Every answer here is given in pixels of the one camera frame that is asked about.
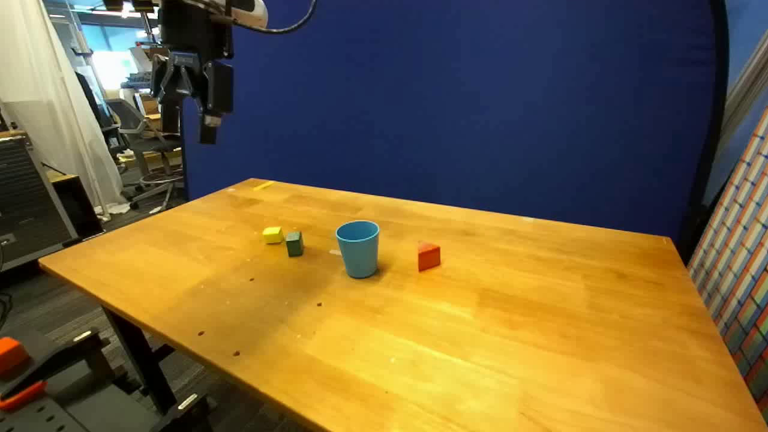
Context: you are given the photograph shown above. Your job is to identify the yellow block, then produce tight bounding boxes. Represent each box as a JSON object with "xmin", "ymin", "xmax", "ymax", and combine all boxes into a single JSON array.
[{"xmin": 261, "ymin": 226, "xmax": 282, "ymax": 244}]

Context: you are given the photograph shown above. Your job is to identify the black equipment case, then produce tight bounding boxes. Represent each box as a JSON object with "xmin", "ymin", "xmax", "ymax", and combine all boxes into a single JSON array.
[{"xmin": 0, "ymin": 137, "xmax": 77, "ymax": 271}]

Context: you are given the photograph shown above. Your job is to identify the colourful checkered panel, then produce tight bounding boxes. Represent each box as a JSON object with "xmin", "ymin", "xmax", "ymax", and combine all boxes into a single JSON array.
[{"xmin": 689, "ymin": 112, "xmax": 768, "ymax": 406}]

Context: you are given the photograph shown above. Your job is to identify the green block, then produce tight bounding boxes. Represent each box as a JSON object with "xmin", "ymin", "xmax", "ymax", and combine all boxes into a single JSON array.
[{"xmin": 286, "ymin": 231, "xmax": 304, "ymax": 256}]

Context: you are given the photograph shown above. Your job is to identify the black cable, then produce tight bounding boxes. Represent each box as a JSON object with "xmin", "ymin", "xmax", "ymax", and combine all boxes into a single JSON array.
[{"xmin": 265, "ymin": 0, "xmax": 318, "ymax": 36}]

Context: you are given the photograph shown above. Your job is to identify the white curtain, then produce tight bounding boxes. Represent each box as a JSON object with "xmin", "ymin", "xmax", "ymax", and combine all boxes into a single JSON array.
[{"xmin": 0, "ymin": 0, "xmax": 130, "ymax": 217}]

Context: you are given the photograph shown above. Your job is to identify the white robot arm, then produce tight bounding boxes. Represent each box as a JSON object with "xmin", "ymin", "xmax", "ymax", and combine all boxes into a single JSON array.
[{"xmin": 153, "ymin": 0, "xmax": 269, "ymax": 144}]

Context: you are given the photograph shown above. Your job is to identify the office chair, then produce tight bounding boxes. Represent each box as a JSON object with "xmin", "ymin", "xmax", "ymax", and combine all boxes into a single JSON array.
[{"xmin": 108, "ymin": 97, "xmax": 184, "ymax": 210}]

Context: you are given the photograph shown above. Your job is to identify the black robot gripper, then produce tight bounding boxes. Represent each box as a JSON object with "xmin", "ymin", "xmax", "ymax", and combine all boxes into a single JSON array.
[{"xmin": 153, "ymin": 0, "xmax": 233, "ymax": 144}]

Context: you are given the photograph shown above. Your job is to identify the black table leg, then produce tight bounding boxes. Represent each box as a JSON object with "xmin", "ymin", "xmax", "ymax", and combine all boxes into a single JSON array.
[{"xmin": 105, "ymin": 309, "xmax": 214, "ymax": 432}]

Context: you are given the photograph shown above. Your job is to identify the red block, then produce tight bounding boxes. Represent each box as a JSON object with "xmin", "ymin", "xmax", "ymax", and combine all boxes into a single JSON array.
[{"xmin": 418, "ymin": 244, "xmax": 442, "ymax": 271}]

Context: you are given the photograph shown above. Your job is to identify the orange clamp tool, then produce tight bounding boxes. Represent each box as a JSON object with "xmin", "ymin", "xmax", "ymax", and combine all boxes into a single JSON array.
[{"xmin": 0, "ymin": 336, "xmax": 30, "ymax": 379}]

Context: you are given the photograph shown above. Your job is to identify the blue cup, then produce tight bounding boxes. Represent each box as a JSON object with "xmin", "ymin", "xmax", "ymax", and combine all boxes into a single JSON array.
[{"xmin": 335, "ymin": 221, "xmax": 378, "ymax": 277}]

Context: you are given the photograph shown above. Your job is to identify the blue backdrop screen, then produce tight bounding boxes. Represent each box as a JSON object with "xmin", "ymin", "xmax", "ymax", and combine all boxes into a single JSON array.
[{"xmin": 184, "ymin": 0, "xmax": 726, "ymax": 239}]

